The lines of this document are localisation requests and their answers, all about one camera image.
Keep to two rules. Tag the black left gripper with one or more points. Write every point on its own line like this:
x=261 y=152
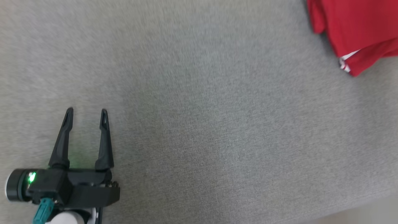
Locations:
x=93 y=189

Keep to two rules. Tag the red and white shirt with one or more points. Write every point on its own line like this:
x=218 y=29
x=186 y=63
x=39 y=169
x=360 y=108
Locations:
x=357 y=25

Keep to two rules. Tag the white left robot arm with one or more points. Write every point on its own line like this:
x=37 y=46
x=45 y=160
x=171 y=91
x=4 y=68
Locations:
x=68 y=218

